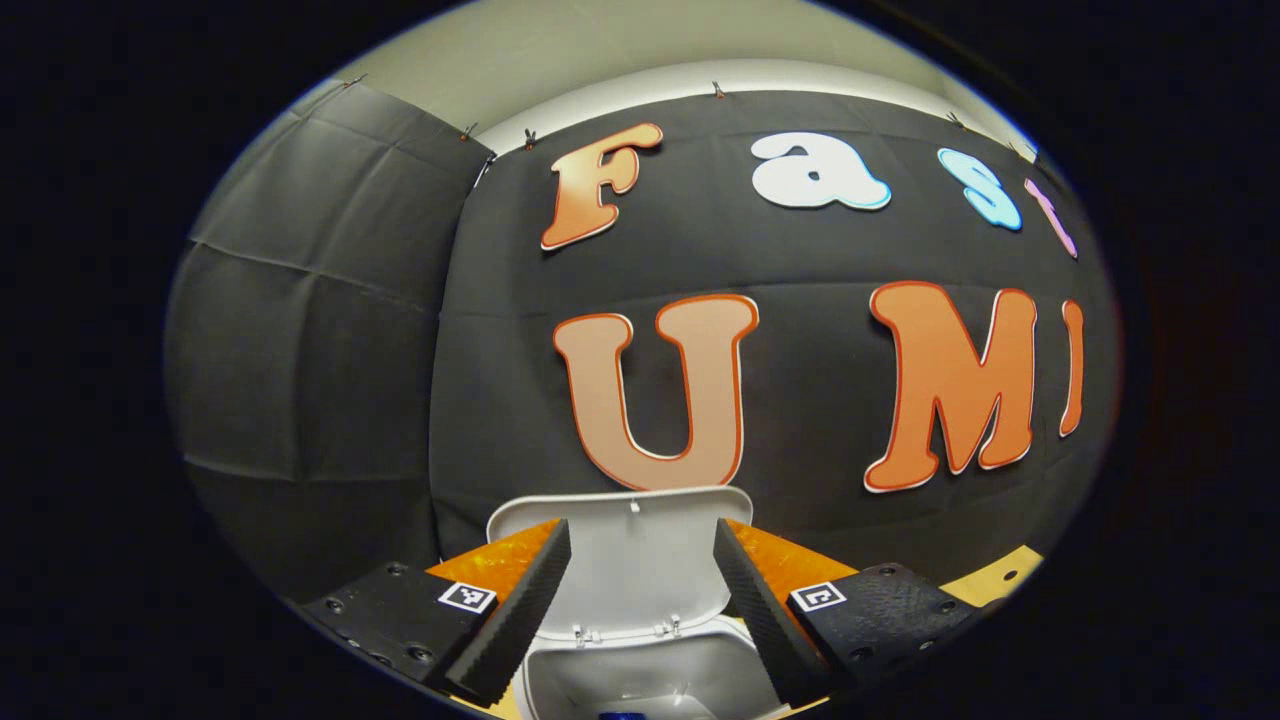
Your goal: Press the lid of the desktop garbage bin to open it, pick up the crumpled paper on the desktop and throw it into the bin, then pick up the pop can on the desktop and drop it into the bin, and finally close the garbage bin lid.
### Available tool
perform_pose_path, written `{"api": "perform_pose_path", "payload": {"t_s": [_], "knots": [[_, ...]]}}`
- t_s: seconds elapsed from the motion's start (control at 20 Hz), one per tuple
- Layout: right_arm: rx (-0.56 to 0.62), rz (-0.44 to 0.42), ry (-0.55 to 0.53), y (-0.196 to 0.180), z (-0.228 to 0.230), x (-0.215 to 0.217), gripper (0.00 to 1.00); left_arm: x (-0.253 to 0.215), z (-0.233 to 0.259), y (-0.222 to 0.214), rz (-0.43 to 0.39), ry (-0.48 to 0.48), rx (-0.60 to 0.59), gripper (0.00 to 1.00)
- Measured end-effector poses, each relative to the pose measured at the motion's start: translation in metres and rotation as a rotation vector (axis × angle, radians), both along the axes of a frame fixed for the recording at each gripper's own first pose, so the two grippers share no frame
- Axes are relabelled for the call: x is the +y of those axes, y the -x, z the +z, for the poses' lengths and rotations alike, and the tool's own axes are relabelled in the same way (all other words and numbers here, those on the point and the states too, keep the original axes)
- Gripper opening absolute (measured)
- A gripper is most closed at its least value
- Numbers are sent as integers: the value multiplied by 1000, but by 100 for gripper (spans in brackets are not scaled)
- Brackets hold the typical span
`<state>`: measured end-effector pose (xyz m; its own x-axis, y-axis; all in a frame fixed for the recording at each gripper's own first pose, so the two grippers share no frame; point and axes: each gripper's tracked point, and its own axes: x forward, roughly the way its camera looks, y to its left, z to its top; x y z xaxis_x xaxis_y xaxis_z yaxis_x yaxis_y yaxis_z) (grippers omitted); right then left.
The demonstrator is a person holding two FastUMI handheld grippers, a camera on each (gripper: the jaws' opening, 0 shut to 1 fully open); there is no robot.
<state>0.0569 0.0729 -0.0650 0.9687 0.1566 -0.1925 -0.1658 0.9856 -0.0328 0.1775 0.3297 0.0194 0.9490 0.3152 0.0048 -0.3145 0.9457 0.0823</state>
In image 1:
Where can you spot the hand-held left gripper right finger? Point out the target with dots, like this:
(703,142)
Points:
(760,620)

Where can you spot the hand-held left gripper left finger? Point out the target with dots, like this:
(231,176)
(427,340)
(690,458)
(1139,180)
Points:
(520,620)

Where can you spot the white desktop garbage bin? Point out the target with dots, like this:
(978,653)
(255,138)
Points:
(640,560)

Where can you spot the blue pop can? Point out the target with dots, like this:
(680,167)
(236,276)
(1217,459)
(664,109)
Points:
(620,716)

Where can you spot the wooden desktop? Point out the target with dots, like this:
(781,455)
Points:
(990,585)

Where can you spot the black backdrop cloth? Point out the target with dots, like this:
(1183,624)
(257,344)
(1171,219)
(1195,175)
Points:
(800,250)

